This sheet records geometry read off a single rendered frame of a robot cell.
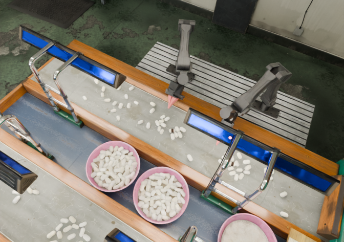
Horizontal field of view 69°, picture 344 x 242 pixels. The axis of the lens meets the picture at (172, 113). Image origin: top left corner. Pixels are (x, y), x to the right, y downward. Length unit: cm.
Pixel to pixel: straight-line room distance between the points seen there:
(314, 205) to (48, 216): 126
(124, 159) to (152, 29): 211
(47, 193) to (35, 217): 11
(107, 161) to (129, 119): 27
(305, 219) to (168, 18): 267
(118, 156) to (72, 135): 33
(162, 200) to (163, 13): 261
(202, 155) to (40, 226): 83
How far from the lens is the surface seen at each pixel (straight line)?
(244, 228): 131
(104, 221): 126
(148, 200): 126
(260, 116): 166
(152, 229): 121
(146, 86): 155
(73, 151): 149
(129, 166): 133
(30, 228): 136
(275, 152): 103
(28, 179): 104
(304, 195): 146
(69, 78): 170
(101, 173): 132
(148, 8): 348
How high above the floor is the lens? 197
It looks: 57 degrees down
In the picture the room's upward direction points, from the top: 6 degrees clockwise
